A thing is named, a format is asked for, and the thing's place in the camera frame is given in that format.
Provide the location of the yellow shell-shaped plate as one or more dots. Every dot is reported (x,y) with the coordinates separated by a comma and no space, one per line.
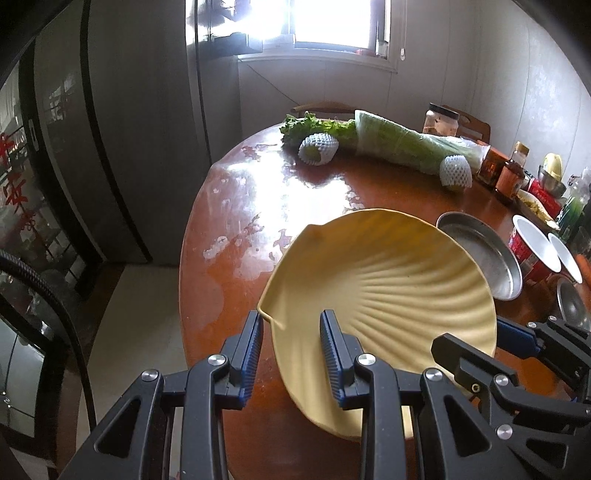
(392,277)

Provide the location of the sauce bottle with orange label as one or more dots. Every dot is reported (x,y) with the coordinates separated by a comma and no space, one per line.
(510,180)

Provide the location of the red box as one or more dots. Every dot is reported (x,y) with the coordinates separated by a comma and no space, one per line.
(545,201)

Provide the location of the small steel bowl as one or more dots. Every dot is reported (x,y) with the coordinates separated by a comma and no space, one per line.
(575,304)

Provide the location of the yellow plastic object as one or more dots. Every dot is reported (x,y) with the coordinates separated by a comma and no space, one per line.
(553,164)

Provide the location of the white disposable bowl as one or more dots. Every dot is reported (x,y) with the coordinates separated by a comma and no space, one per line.
(535,244)
(565,254)

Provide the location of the wooden chair with curved back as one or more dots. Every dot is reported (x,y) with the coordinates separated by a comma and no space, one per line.
(323,107)

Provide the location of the round steel plate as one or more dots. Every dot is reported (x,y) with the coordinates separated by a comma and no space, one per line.
(489,263)

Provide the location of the black box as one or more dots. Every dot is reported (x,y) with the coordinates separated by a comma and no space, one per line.
(235,44)

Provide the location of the white plate of pickled vegetables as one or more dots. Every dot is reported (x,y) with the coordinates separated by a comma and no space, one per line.
(531,203)

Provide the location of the wrapped napa cabbage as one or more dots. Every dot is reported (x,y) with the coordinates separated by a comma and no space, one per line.
(406,138)

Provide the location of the red-lidded sauce jar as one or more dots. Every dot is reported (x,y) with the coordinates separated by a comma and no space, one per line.
(491,166)

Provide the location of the green lettuce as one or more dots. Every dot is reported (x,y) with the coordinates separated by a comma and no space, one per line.
(318,127)

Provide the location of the bright window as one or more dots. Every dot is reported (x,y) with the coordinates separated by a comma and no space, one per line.
(332,23)

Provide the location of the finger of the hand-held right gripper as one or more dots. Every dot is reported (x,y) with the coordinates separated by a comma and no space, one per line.
(466,357)
(517,339)

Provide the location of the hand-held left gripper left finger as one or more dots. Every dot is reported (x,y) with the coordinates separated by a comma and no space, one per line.
(251,355)

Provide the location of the glass jar with black lid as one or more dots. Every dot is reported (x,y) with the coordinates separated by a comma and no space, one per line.
(441,122)

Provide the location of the wooden chair with slotted back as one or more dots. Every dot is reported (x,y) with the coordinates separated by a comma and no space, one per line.
(475,127)

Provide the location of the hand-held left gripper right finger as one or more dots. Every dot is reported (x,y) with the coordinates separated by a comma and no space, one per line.
(330,350)

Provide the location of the green drink bottle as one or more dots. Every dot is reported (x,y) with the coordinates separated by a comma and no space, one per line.
(570,212)

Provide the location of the glass door with red decal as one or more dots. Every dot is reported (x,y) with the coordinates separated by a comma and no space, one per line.
(23,184)

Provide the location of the grey refrigerator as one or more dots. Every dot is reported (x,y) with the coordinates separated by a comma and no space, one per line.
(138,115)

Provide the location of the fruit in white foam net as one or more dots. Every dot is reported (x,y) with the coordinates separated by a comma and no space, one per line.
(318,147)
(455,171)

